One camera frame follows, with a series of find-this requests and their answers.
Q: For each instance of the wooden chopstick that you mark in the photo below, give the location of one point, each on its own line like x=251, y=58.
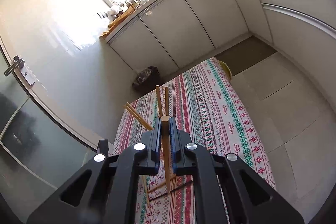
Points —
x=146, y=191
x=167, y=101
x=135, y=114
x=162, y=184
x=166, y=149
x=159, y=102

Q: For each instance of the dark trash bin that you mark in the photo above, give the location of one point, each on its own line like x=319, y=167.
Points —
x=147, y=80

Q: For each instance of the yellow cloth on counter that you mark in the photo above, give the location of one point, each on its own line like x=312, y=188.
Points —
x=115, y=23

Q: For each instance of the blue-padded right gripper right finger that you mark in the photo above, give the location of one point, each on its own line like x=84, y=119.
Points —
x=226, y=189

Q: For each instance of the patterned red green tablecloth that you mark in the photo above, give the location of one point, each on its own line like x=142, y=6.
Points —
x=205, y=105

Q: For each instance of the yellow stool under table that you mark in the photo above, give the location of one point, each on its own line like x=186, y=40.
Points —
x=226, y=69

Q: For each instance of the silver door handle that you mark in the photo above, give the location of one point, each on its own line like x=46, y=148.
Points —
x=20, y=65

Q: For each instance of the frosted glass door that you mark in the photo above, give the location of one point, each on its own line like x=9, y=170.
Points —
x=37, y=155

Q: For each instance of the white lower kitchen cabinets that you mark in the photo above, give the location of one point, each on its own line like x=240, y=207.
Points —
x=180, y=32

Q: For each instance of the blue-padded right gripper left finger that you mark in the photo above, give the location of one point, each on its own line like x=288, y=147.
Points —
x=104, y=190

